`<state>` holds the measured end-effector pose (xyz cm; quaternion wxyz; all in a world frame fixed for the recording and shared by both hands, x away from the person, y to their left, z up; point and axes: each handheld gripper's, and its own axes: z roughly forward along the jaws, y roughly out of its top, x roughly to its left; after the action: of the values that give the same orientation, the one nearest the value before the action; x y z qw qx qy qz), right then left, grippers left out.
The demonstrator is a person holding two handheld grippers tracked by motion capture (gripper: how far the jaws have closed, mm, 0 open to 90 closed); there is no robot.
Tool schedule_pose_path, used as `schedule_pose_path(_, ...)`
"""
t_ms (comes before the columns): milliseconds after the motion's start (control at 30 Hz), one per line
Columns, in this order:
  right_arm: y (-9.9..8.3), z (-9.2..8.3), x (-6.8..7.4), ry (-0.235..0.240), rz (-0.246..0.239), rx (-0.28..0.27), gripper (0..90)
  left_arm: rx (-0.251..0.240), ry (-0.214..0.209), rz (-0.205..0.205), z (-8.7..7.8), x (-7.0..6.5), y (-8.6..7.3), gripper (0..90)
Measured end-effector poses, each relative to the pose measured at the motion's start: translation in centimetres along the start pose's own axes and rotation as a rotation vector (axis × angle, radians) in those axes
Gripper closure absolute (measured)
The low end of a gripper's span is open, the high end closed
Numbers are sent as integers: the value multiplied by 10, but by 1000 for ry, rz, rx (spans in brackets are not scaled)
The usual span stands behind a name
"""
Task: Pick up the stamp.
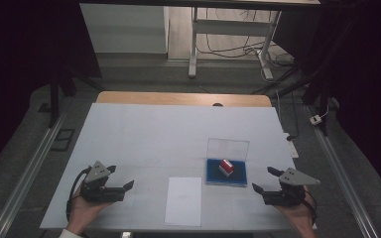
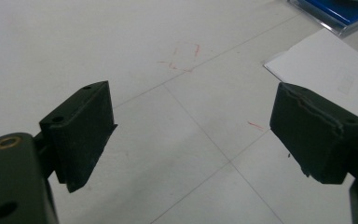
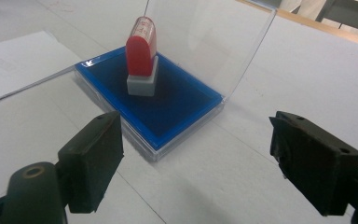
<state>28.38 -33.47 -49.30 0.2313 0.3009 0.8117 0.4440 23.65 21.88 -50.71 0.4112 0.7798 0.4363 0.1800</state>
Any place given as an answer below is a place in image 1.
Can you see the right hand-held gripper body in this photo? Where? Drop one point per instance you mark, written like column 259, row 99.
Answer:
column 287, row 195

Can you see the person's right hand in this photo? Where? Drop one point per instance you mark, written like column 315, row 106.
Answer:
column 299, row 218

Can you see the black floor frame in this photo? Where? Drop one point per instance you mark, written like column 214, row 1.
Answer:
column 63, row 140

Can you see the aluminium floor rail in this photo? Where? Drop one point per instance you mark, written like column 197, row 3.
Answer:
column 340, row 172
column 29, row 168

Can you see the person's left hand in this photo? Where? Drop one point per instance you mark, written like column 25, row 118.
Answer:
column 82, row 211

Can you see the red and white stamp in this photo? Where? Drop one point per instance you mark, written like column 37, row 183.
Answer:
column 227, row 167

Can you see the white plug adapter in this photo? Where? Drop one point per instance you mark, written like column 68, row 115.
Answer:
column 315, row 119

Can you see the white standing desk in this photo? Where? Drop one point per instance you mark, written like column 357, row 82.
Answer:
column 228, row 28

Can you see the blue ink pad clear case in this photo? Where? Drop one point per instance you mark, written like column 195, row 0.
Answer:
column 226, row 180

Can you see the large white table board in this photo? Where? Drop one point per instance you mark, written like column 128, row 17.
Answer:
column 145, row 139

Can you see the white power strip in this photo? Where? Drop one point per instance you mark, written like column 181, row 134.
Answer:
column 292, row 148

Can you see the white paper sheet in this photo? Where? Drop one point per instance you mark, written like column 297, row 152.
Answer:
column 183, row 201

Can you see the black table grommet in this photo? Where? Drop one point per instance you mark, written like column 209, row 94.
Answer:
column 217, row 104

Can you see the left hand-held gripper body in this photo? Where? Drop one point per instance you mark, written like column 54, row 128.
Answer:
column 101, row 195

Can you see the black tripod stand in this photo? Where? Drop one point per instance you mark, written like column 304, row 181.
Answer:
column 54, row 95
column 317, row 92

